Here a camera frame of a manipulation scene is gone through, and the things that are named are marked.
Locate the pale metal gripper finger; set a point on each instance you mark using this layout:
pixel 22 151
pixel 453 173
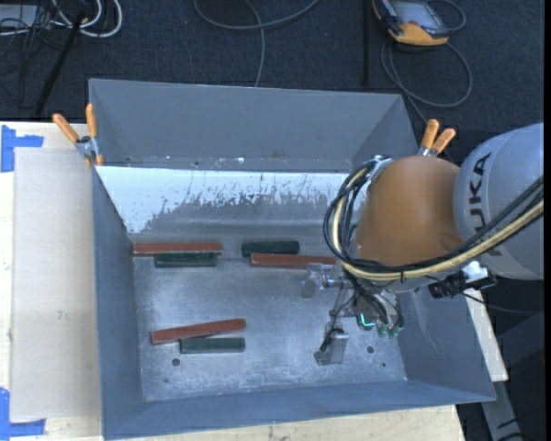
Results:
pixel 319 278
pixel 334 349

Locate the red-brown flat block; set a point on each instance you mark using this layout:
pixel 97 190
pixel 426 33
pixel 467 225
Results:
pixel 289 261
pixel 179 248
pixel 197 331

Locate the dark green flat block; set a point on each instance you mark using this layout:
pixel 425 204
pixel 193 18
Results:
pixel 186 260
pixel 270 248
pixel 213 345

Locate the grey metal bin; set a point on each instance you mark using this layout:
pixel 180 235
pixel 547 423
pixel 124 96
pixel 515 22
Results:
pixel 257 310

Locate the pale wood flat board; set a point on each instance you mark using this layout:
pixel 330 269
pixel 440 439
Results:
pixel 55 269

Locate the black cylinder on white bracket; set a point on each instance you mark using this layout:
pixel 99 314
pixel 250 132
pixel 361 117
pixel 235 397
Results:
pixel 459 283

